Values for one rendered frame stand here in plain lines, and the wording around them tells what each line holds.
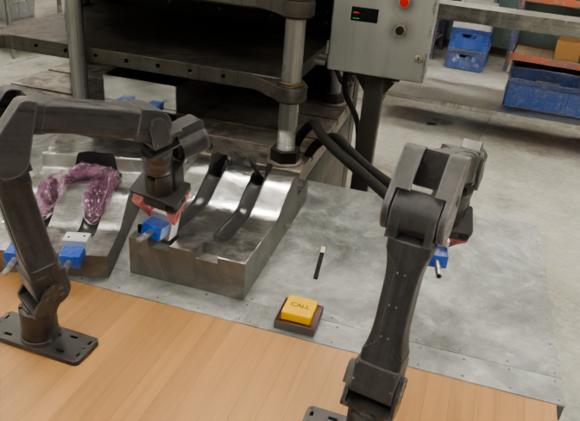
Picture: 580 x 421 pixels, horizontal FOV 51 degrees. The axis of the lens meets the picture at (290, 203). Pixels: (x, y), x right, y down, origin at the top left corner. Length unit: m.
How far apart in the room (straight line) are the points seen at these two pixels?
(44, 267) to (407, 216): 0.61
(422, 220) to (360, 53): 1.14
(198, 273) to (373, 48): 0.94
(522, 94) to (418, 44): 3.00
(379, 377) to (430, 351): 0.31
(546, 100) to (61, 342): 4.15
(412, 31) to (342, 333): 0.99
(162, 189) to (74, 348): 0.32
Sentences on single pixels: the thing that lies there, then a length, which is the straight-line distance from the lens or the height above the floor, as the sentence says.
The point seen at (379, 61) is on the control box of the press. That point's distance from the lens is 1.91.
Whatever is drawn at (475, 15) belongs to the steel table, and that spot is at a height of 0.89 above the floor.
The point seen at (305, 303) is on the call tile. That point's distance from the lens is 1.22.
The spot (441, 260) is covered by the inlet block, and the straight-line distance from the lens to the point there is 1.25.
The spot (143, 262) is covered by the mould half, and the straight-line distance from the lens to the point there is 1.33.
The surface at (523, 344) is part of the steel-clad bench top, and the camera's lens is 1.32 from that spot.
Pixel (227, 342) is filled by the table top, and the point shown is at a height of 0.80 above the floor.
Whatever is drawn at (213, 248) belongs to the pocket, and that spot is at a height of 0.88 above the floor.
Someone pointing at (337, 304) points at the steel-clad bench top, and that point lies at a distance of 1.29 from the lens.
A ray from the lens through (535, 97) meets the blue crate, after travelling 4.85.
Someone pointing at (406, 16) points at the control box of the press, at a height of 1.26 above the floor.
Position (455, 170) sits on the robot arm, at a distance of 0.85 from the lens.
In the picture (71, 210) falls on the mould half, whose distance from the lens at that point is 1.47.
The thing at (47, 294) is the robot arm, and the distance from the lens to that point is 1.12.
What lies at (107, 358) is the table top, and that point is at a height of 0.80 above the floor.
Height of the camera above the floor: 1.56
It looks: 27 degrees down
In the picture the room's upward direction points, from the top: 5 degrees clockwise
